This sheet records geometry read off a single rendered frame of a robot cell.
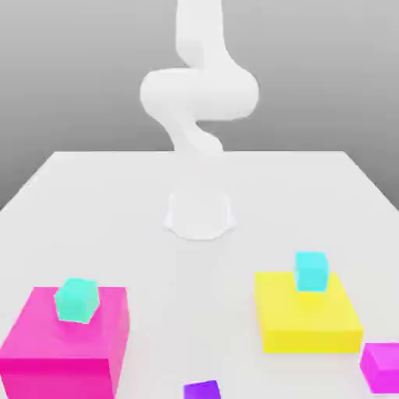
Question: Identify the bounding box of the small turquoise cube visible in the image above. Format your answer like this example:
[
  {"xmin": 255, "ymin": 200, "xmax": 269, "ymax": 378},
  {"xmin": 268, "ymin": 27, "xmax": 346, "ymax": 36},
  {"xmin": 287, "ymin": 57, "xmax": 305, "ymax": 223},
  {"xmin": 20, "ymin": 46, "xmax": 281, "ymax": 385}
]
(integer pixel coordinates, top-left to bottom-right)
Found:
[{"xmin": 54, "ymin": 277, "xmax": 101, "ymax": 325}]

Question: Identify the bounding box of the small purple cube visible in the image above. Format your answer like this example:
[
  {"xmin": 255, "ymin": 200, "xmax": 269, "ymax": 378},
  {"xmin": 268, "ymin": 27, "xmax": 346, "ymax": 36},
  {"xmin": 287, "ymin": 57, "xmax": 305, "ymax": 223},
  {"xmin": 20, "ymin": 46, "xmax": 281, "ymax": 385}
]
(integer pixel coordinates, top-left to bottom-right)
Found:
[{"xmin": 182, "ymin": 380, "xmax": 222, "ymax": 399}]

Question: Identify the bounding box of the large pink box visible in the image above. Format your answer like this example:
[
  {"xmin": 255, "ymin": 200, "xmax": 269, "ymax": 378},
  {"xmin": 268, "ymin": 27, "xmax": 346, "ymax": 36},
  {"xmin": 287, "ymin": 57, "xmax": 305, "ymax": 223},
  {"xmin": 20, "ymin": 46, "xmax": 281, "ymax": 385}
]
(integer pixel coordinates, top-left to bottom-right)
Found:
[{"xmin": 0, "ymin": 285, "xmax": 131, "ymax": 399}]

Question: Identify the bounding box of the small cyan cube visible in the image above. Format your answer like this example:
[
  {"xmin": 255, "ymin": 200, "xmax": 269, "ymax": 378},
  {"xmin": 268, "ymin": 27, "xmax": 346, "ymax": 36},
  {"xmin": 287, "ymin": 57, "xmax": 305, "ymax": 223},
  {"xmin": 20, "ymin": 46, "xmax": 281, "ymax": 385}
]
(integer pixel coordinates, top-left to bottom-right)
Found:
[{"xmin": 293, "ymin": 250, "xmax": 330, "ymax": 293}]

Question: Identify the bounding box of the small magenta cube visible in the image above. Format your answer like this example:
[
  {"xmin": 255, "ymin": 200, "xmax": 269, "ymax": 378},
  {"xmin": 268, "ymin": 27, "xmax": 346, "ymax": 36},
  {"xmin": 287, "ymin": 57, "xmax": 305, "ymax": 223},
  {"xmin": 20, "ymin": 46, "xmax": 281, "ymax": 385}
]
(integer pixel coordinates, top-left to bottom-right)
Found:
[{"xmin": 358, "ymin": 341, "xmax": 399, "ymax": 395}]

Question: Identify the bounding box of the large yellow box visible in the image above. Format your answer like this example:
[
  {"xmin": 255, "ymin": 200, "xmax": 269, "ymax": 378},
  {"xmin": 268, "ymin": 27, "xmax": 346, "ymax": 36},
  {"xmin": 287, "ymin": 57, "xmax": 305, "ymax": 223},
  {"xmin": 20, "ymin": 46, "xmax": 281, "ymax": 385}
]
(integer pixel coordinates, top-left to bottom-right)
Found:
[{"xmin": 253, "ymin": 271, "xmax": 365, "ymax": 355}]

